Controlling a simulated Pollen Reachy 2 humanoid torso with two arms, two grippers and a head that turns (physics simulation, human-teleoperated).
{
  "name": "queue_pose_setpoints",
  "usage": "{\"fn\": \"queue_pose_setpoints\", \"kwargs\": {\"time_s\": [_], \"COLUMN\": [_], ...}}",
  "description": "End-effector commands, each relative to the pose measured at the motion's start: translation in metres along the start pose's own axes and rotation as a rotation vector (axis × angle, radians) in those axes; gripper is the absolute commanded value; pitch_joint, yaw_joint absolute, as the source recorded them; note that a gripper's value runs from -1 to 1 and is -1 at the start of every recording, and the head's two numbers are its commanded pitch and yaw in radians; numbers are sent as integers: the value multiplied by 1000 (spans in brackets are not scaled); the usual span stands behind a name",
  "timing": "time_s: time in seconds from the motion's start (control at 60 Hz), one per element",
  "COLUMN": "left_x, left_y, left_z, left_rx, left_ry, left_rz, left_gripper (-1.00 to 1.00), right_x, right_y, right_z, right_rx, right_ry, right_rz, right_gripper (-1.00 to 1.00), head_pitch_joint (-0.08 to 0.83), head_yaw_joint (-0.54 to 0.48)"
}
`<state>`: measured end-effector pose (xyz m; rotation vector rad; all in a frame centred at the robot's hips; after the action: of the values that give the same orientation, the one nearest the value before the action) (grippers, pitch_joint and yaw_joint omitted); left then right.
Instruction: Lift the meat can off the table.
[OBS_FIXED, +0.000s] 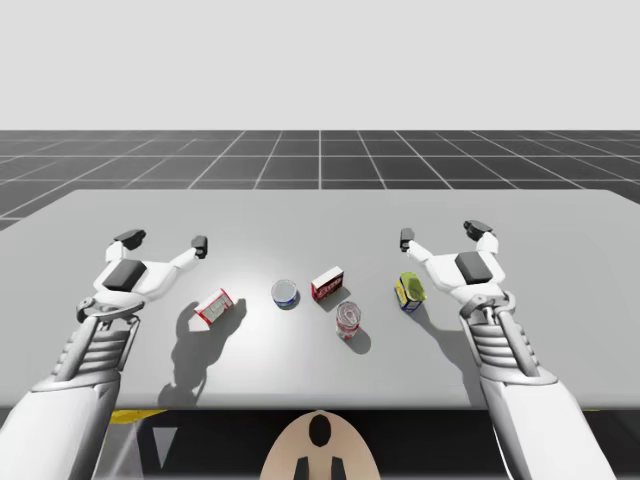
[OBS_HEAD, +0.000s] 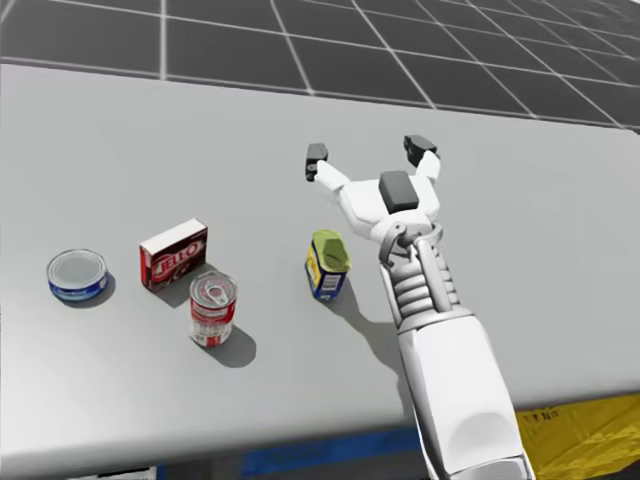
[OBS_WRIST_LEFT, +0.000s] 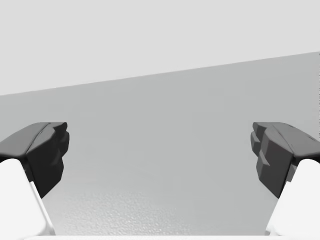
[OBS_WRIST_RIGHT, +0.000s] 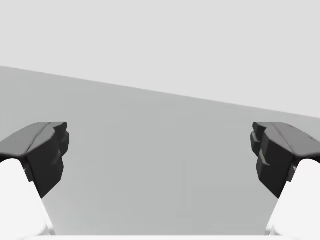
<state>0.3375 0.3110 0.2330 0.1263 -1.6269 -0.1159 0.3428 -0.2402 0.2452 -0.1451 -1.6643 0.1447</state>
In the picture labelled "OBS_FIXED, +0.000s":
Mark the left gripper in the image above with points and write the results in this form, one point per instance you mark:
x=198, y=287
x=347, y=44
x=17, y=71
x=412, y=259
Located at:
x=131, y=280

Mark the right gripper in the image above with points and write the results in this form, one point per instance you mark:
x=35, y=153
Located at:
x=465, y=275

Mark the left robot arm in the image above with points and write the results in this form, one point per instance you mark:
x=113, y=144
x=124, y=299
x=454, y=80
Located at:
x=75, y=380

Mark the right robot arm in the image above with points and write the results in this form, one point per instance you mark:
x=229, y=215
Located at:
x=520, y=380

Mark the green and blue rectangular can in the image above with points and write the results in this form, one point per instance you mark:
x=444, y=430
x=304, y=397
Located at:
x=410, y=292

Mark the red and white can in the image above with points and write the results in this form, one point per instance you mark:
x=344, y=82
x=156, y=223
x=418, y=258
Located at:
x=348, y=322

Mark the blue flat can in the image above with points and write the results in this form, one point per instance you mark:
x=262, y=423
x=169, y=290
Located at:
x=286, y=295

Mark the red and white carton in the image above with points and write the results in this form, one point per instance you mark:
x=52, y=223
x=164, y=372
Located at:
x=214, y=306

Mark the tan robot part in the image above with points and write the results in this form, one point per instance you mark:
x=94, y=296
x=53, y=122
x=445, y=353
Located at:
x=320, y=450

